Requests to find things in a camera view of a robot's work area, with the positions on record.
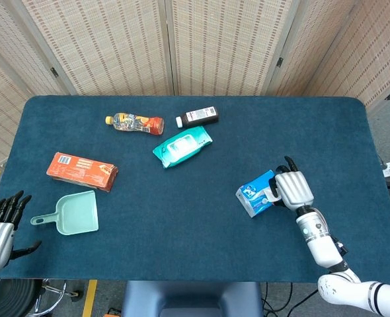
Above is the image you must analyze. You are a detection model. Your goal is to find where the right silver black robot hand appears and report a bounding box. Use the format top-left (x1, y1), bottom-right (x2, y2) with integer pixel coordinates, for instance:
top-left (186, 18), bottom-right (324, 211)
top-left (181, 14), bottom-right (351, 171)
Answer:
top-left (268, 156), bottom-right (315, 212)

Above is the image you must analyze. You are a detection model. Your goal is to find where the blue tissue pack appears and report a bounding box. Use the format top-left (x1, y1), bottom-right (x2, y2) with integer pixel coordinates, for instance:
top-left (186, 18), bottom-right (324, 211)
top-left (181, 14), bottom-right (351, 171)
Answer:
top-left (235, 169), bottom-right (281, 219)

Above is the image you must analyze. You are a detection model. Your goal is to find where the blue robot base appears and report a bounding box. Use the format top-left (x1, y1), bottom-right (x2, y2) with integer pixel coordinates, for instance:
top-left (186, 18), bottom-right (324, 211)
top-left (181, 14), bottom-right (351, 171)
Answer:
top-left (120, 280), bottom-right (264, 317)

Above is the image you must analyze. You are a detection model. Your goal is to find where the mint green dustpan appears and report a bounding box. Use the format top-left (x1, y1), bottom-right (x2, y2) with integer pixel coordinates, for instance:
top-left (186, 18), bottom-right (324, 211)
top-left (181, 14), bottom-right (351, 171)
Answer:
top-left (30, 190), bottom-right (100, 236)

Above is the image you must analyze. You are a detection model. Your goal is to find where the chrome stool base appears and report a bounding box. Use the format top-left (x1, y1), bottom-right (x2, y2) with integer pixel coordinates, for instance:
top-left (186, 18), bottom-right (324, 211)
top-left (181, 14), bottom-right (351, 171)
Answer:
top-left (32, 279), bottom-right (82, 317)

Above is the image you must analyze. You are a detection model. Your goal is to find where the orange cardboard box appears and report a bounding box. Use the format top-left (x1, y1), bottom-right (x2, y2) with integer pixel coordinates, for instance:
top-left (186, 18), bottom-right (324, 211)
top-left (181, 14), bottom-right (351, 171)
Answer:
top-left (46, 152), bottom-right (119, 193)

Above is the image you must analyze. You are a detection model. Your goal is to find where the blue table mat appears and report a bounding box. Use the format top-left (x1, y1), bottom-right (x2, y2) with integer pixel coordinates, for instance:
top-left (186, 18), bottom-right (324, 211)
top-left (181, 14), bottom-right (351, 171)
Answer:
top-left (0, 95), bottom-right (390, 283)

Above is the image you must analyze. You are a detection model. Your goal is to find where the teal wet wipes pack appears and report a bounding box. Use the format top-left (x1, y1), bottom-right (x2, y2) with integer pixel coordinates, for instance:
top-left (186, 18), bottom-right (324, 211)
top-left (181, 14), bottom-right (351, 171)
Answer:
top-left (152, 125), bottom-right (213, 169)

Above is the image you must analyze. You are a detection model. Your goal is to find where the dark brown medicine bottle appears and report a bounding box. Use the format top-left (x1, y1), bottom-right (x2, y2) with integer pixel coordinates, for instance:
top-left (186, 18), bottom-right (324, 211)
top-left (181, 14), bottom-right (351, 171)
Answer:
top-left (175, 106), bottom-right (219, 129)

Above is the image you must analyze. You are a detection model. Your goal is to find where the yellow-capped drink bottle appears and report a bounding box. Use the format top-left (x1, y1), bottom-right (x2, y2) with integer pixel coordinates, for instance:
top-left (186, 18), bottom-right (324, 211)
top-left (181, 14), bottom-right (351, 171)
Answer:
top-left (104, 112), bottom-right (165, 135)

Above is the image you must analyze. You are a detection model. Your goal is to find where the woven folding screen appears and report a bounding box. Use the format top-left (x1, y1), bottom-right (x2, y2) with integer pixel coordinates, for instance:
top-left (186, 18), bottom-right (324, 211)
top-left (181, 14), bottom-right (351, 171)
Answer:
top-left (0, 0), bottom-right (390, 166)

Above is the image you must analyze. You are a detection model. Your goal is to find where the black floor cable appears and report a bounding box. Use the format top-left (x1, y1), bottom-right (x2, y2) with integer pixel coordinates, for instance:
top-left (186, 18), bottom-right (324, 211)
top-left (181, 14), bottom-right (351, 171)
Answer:
top-left (260, 282), bottom-right (319, 317)

